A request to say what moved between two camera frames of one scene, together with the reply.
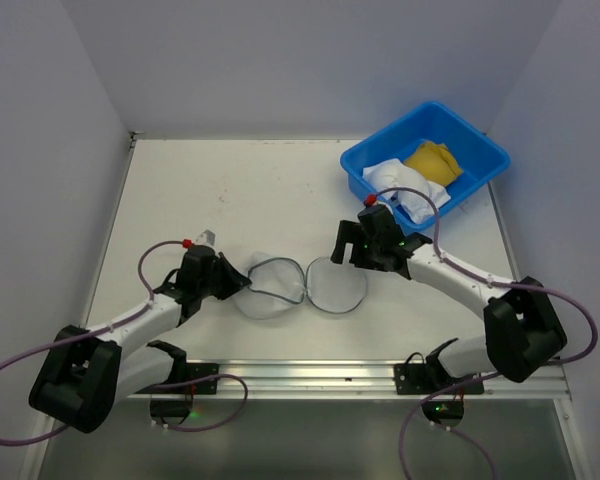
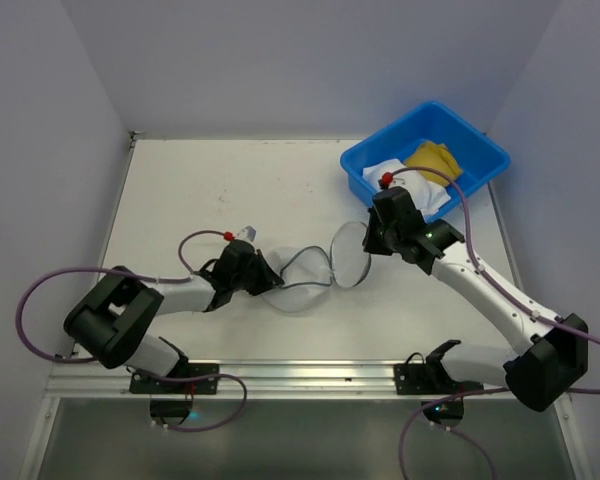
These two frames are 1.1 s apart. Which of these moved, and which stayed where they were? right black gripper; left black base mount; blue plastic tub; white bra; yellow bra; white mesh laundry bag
Moved: right black gripper; white mesh laundry bag
Stayed: white bra; blue plastic tub; left black base mount; yellow bra
